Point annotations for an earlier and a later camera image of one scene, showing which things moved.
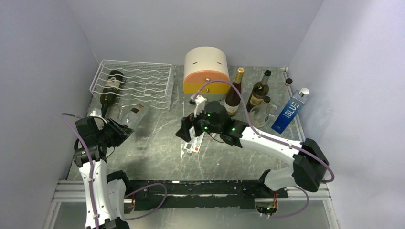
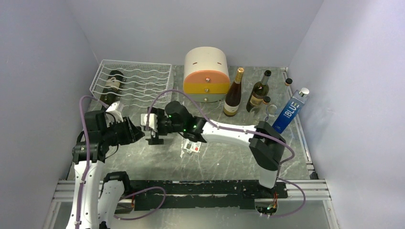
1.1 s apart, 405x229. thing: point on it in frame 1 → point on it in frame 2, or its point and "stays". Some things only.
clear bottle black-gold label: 133,116 → 153,122
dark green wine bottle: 259,92 stays
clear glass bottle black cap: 281,99 stays
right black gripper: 186,122 → 155,140
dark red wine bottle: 233,97 stays
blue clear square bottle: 299,98 stays
